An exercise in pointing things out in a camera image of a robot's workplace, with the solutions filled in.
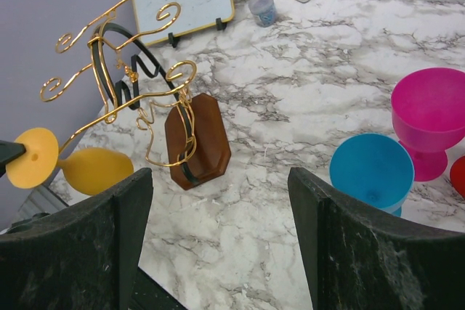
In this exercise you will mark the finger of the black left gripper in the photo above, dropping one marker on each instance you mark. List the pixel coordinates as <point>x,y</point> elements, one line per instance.
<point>9,151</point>

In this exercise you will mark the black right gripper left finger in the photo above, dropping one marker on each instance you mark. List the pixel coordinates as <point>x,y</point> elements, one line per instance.
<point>82,257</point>

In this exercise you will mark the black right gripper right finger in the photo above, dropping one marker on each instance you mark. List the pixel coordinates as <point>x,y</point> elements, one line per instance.
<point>356,256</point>

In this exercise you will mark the yellow wine glass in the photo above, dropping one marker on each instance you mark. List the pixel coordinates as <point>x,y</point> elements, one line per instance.
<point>90,171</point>

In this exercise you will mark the blue wine glass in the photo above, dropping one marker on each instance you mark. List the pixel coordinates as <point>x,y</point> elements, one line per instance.
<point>375,169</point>

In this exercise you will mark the red wine glass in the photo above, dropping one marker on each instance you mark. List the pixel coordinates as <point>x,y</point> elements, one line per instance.
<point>457,176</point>

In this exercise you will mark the pink wine glass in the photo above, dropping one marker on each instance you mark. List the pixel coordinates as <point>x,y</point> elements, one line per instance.
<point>428,117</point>

